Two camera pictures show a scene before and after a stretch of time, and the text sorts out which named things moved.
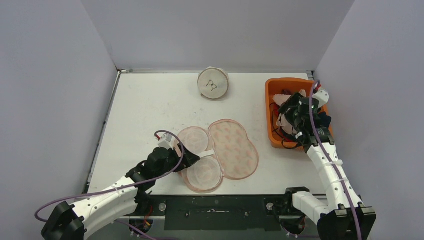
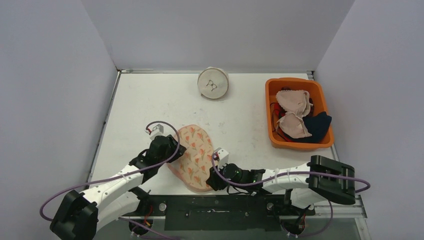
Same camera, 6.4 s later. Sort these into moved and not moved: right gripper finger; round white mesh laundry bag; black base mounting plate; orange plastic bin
Moved: right gripper finger
Not moved: orange plastic bin; round white mesh laundry bag; black base mounting plate
